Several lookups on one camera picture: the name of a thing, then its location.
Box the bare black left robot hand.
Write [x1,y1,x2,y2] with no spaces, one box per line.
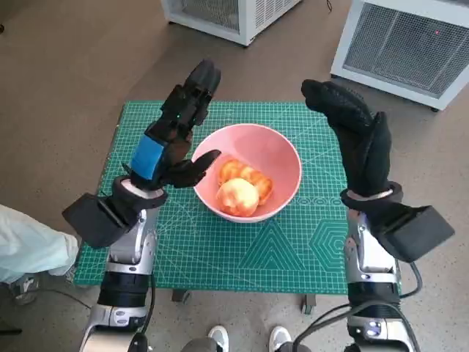
[122,59,222,191]

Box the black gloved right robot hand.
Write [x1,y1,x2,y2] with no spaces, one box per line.
[300,78,392,197]

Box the pink bowl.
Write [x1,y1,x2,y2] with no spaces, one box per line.
[191,123,303,224]

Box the round pale toy bread bun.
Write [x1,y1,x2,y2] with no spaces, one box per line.
[215,177,259,216]

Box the orange toy bread roll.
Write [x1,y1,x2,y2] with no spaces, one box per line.
[218,158,275,206]

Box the white mesh cabinet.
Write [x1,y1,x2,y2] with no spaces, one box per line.
[329,0,469,112]
[160,0,305,47]

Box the green cutting mat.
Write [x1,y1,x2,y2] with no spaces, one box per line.
[73,101,402,296]

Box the person's leg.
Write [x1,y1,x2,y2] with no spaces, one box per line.
[0,204,80,283]

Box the white shoe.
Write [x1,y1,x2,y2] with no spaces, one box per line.
[207,325,230,352]
[269,325,293,352]

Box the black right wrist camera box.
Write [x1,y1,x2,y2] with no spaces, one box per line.
[373,205,456,263]

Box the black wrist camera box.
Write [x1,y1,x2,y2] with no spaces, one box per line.
[373,205,456,263]
[61,193,129,250]

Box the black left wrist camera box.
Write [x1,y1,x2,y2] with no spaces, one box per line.
[61,193,129,250]

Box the black right camera cable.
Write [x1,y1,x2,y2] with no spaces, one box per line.
[397,262,424,298]

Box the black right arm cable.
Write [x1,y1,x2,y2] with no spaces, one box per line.
[292,302,352,352]

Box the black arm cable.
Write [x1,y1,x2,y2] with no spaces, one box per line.
[141,274,158,334]
[292,302,352,352]

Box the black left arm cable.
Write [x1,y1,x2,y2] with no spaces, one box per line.
[141,274,158,334]

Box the thin black floor cable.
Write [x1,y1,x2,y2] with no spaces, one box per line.
[36,289,98,309]

